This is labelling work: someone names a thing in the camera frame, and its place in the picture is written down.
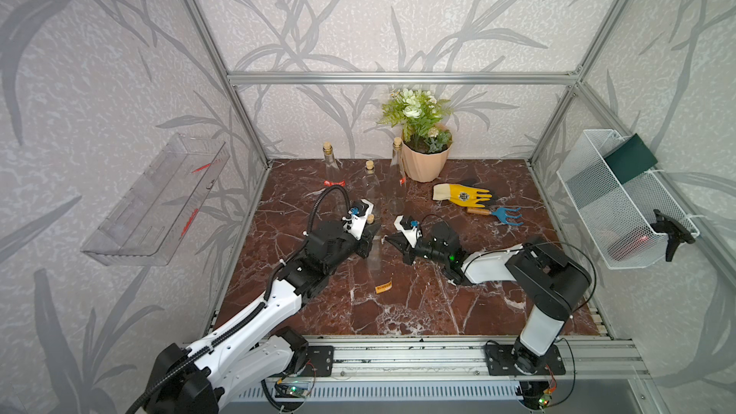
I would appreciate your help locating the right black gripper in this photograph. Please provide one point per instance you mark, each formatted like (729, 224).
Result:
(404, 248)

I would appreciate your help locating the short glass bottle gold label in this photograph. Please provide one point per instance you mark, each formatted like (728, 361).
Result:
(372, 186)

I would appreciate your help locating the peeled gold label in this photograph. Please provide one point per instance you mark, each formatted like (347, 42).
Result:
(384, 287)

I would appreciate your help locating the pink flower pot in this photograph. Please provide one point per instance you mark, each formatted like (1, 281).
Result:
(424, 167)

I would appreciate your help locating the dark green card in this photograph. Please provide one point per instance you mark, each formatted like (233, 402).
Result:
(630, 159)

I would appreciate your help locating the black spray bottle trigger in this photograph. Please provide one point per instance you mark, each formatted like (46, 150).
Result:
(677, 234)

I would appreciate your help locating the white mesh wall basket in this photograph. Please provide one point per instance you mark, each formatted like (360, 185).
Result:
(618, 216)

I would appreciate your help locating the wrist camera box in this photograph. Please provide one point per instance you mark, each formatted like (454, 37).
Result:
(410, 228)
(359, 212)

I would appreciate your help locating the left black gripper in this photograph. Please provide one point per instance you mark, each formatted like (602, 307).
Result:
(365, 241)

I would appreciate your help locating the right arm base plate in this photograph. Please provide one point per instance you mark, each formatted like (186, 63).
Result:
(516, 360)

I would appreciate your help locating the green artificial plant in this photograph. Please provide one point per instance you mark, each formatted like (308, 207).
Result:
(420, 115)

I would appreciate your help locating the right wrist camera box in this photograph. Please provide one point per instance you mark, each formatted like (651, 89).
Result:
(410, 228)

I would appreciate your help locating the tall slim glass bottle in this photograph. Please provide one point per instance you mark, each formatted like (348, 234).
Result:
(396, 179)

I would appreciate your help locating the aluminium front rail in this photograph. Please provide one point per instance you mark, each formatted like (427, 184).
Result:
(447, 358)

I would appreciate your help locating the yellow gardening glove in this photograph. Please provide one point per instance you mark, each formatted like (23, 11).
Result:
(461, 195)

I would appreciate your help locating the blue hand rake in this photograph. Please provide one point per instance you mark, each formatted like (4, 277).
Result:
(506, 216)

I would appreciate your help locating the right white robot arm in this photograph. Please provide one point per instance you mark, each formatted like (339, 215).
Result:
(549, 278)

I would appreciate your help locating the clear plastic wall shelf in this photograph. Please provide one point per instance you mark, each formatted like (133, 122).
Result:
(149, 223)

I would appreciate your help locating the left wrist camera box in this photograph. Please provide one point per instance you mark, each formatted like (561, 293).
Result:
(359, 212)

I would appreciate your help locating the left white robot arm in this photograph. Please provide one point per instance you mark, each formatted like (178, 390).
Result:
(206, 375)

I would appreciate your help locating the glass bottle with red label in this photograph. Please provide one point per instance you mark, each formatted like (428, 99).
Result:
(333, 176)

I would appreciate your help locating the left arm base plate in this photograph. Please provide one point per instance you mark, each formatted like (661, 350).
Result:
(312, 361)

